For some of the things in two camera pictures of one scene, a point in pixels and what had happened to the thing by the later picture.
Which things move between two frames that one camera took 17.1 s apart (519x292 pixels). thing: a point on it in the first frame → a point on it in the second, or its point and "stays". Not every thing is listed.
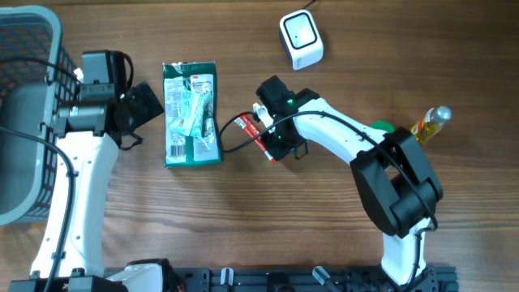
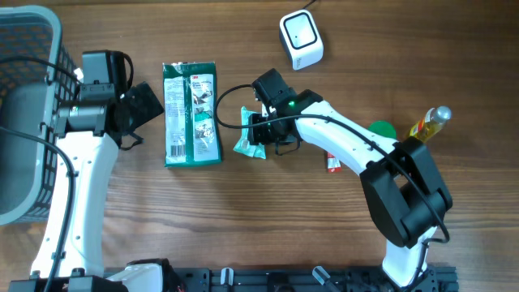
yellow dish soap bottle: (431, 123) stays
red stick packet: (252, 129) → (333, 165)
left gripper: (146, 102) stays
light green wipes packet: (195, 115) → (244, 146)
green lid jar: (383, 125) stays
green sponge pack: (192, 132) stays
